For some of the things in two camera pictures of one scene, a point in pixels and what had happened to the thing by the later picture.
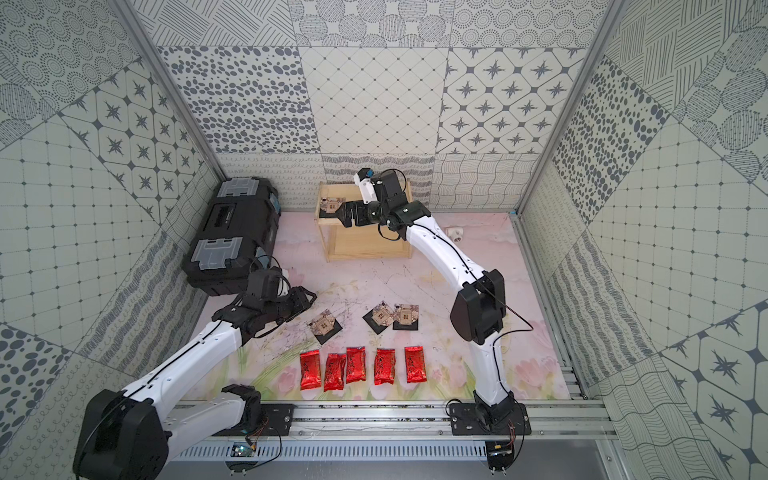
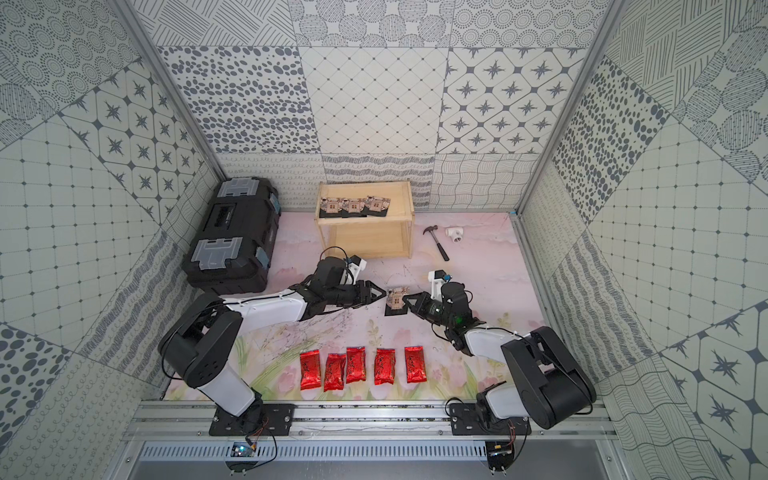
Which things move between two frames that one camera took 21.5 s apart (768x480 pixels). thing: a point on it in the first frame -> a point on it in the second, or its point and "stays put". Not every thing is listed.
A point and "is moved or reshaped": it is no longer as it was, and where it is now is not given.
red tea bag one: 310,369 stays put
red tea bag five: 415,363 stays put
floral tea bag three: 379,317 is moved or reshaped
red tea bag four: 384,366 stays put
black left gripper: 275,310 -> 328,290
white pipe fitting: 455,234 stays put
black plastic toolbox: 236,236 stays put
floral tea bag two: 325,326 is moved or reshaped
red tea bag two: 334,372 stays put
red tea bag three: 355,364 stays put
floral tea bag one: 331,204 stays put
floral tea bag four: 405,317 -> 395,296
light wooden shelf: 357,242 stays put
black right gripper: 358,207 -> 418,309
